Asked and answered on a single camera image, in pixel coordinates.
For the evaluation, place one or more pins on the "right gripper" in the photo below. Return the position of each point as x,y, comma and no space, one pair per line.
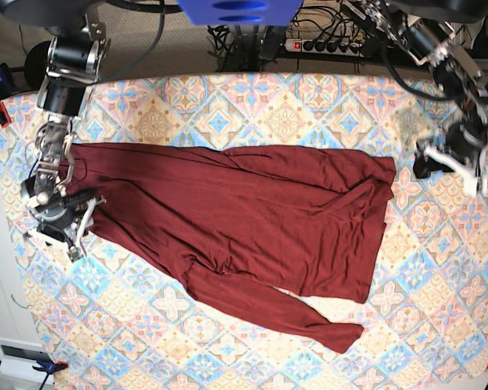
66,219

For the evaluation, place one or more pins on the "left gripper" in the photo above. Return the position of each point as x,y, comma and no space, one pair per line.
464,141

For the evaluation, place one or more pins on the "dark red t-shirt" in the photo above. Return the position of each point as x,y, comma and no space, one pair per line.
250,231

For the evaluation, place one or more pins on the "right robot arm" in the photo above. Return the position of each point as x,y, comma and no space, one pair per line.
73,59

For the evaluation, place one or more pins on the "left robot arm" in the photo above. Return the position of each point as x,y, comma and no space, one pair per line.
424,31

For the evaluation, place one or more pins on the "black round stool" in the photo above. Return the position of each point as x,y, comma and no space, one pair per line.
35,65

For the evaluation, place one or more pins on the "white power strip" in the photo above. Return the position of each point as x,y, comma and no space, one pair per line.
307,46

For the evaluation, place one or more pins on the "blue orange clamp lower left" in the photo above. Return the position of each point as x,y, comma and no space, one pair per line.
49,367

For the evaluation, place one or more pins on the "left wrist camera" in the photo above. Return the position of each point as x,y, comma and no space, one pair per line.
473,186

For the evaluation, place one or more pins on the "white wall socket box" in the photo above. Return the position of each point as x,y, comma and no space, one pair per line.
23,350

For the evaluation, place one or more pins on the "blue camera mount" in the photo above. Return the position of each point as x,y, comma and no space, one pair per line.
236,12

